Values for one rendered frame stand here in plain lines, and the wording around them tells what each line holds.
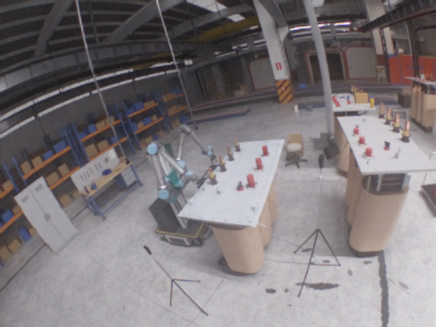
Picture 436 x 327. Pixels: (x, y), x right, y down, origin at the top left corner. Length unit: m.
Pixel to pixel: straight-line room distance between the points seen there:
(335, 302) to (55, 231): 6.01
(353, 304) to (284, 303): 0.88
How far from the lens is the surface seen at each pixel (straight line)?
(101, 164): 6.42
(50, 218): 5.65
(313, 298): 2.60
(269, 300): 2.59
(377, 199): 2.15
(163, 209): 3.05
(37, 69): 7.27
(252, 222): 1.50
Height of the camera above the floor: 2.42
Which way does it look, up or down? 25 degrees down
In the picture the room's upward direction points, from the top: 17 degrees counter-clockwise
